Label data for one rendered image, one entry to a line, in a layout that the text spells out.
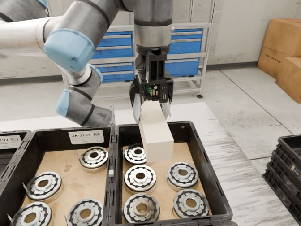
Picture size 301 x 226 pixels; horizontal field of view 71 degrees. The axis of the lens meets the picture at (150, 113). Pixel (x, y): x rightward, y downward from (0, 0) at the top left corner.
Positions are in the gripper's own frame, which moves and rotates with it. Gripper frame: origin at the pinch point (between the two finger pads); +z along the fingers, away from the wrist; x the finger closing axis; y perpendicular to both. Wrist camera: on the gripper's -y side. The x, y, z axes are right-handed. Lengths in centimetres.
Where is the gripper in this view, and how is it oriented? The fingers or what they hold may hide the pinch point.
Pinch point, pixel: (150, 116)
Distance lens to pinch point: 57.0
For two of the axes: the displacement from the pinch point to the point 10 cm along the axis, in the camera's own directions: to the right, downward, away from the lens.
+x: 9.8, -1.0, 1.5
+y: 1.8, 5.6, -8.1
